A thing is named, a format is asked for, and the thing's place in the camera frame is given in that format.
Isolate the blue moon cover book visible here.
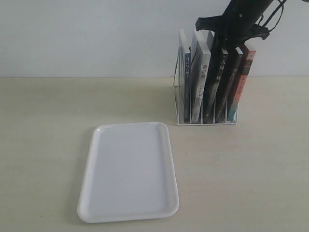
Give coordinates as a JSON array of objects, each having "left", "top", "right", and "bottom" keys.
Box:
[{"left": 179, "top": 29, "right": 191, "bottom": 123}]

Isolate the white wire book rack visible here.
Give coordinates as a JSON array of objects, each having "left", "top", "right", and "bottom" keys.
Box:
[{"left": 173, "top": 31, "right": 238, "bottom": 126}]

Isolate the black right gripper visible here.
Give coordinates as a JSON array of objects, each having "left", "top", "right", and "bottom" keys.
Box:
[{"left": 195, "top": 0, "right": 272, "bottom": 63}]

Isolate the white plastic tray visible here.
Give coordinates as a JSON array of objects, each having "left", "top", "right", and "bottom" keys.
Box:
[{"left": 77, "top": 122, "right": 179, "bottom": 223}]

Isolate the black spine book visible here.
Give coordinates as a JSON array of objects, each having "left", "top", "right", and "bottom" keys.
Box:
[{"left": 203, "top": 47, "right": 228, "bottom": 123}]

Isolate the red pink spine book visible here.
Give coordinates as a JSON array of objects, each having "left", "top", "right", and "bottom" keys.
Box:
[{"left": 226, "top": 42, "right": 256, "bottom": 122}]

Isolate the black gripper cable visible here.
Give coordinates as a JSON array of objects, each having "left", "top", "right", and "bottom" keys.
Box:
[{"left": 251, "top": 0, "right": 287, "bottom": 33}]

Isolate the grey white spine book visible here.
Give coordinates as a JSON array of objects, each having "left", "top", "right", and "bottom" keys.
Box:
[{"left": 191, "top": 30, "right": 211, "bottom": 124}]

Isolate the dark brown spine book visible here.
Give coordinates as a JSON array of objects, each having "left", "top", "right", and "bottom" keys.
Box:
[{"left": 214, "top": 47, "right": 243, "bottom": 123}]

